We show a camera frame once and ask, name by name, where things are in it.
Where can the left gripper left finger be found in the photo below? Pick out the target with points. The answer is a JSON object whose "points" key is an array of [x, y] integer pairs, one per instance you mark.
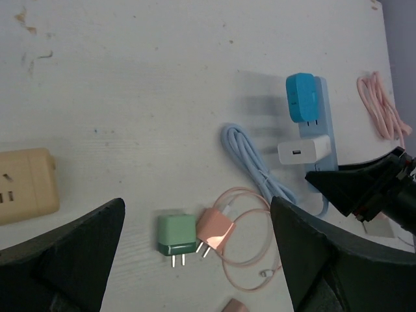
{"points": [[65, 269]]}

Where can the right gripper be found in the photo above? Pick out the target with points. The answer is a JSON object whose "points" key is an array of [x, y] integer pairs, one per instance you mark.
{"points": [[383, 185]]}

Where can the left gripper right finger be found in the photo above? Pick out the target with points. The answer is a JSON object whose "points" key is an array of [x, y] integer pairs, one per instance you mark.
{"points": [[329, 269]]}

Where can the light blue power strip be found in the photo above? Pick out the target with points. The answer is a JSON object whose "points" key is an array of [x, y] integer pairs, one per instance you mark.
{"points": [[244, 154]]}

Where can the white charger plug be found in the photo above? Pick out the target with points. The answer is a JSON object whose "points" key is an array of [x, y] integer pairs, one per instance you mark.
{"points": [[304, 151]]}

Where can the beige cube socket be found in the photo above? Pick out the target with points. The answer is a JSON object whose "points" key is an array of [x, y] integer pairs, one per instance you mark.
{"points": [[28, 185]]}

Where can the blue square charger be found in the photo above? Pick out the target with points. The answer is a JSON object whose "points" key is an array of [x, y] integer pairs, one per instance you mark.
{"points": [[302, 98]]}

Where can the green plug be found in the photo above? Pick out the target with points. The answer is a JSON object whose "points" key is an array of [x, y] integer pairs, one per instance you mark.
{"points": [[176, 236]]}

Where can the pink charger plug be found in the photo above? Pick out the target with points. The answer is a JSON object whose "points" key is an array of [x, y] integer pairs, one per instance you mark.
{"points": [[213, 229]]}

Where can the brown plug adapter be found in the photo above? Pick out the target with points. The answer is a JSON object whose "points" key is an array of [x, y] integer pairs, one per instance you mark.
{"points": [[235, 305]]}

